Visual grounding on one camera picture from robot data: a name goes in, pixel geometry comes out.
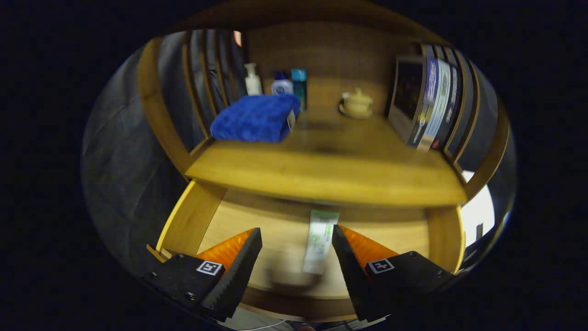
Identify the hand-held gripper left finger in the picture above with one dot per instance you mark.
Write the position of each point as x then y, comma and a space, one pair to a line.
239, 271

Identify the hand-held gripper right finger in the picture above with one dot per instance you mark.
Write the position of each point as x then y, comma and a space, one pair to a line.
353, 271

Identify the white and green tube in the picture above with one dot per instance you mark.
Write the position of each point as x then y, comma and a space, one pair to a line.
319, 243

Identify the wooden drawer with black knob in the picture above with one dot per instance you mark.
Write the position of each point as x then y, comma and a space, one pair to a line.
275, 225

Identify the wooden countertop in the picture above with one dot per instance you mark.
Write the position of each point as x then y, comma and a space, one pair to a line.
330, 174

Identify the wooden cabinet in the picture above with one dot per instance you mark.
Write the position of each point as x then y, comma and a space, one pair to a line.
330, 50

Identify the small black block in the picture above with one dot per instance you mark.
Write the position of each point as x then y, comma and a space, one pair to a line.
479, 231

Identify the white table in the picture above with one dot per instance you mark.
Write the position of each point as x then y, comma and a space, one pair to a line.
480, 211

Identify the folded blue towel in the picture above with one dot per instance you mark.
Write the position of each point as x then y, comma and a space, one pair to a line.
252, 119

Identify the beige lidded teacup with saucer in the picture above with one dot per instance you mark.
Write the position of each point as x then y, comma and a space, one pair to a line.
357, 105

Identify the book with blue spine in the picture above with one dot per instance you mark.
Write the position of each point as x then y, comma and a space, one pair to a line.
406, 96

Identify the book with pale spine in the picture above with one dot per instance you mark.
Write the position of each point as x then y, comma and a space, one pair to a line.
438, 105

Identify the white pump bottle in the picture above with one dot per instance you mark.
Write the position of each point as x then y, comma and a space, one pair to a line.
252, 85

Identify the white bottle with blue cap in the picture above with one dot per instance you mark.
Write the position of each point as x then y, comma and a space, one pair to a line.
282, 86

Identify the book with black spine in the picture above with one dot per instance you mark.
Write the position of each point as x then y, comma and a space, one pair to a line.
451, 105

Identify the teal bottle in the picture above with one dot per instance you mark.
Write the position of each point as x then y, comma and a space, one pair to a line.
299, 85

